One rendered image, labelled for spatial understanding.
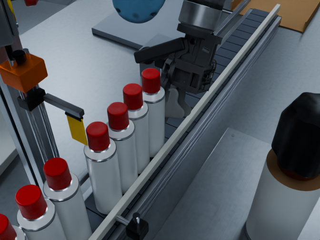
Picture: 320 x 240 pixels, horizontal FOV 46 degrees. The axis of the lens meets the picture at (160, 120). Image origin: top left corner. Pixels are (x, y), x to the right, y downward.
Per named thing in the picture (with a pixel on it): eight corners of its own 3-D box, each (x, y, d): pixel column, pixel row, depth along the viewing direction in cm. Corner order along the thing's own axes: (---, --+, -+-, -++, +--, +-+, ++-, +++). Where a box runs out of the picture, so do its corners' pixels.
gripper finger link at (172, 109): (174, 138, 74) (187, 95, 71) (149, 127, 76) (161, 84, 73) (181, 135, 77) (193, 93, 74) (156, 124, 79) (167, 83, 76)
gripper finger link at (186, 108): (180, 135, 77) (193, 93, 74) (156, 124, 79) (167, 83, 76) (186, 132, 80) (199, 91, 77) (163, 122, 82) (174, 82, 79)
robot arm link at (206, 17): (176, -2, 68) (193, 3, 75) (170, 23, 70) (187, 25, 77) (214, 8, 65) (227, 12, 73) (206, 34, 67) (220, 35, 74)
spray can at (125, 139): (134, 198, 71) (127, 122, 57) (108, 192, 72) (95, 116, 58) (142, 176, 75) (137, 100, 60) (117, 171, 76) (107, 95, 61)
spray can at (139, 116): (138, 180, 74) (133, 103, 60) (119, 166, 76) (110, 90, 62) (155, 164, 77) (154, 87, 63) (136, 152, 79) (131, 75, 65)
